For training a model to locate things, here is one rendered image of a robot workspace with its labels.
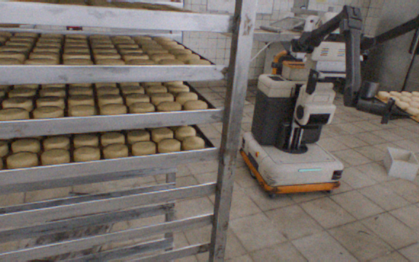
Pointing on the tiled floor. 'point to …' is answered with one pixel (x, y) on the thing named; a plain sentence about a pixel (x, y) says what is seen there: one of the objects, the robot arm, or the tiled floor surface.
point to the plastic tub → (401, 164)
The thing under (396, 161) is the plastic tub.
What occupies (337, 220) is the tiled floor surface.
